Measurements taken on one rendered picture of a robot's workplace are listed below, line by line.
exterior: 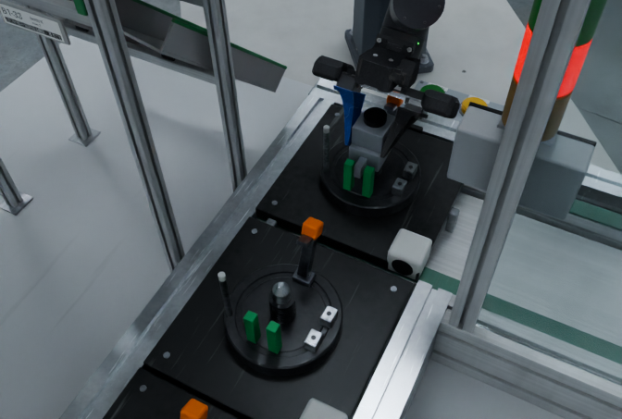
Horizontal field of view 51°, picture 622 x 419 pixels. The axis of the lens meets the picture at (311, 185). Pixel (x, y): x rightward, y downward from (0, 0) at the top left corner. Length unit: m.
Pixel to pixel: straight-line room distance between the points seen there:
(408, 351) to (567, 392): 0.19
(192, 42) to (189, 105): 0.40
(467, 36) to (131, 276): 0.82
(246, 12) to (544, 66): 1.00
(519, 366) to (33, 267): 0.69
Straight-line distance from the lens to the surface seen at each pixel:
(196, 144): 1.15
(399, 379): 0.78
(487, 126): 0.63
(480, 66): 1.33
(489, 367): 0.87
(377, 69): 0.77
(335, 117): 1.02
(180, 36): 0.82
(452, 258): 0.93
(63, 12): 0.69
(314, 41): 1.36
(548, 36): 0.50
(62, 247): 1.06
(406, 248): 0.83
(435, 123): 1.04
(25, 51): 3.02
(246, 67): 0.95
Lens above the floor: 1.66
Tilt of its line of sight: 49 degrees down
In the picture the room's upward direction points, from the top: 1 degrees counter-clockwise
